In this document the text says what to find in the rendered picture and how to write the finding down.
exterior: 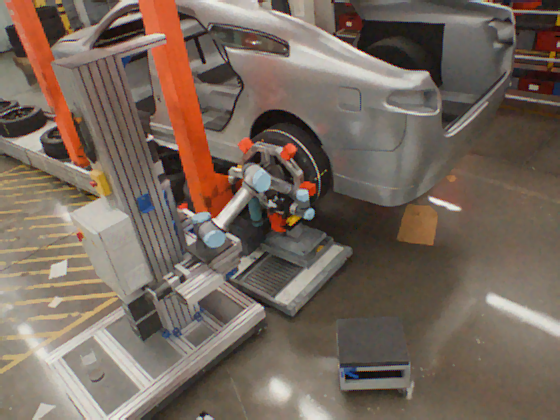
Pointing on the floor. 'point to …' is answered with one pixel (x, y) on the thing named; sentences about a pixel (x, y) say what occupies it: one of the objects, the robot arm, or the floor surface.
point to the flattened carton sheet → (418, 225)
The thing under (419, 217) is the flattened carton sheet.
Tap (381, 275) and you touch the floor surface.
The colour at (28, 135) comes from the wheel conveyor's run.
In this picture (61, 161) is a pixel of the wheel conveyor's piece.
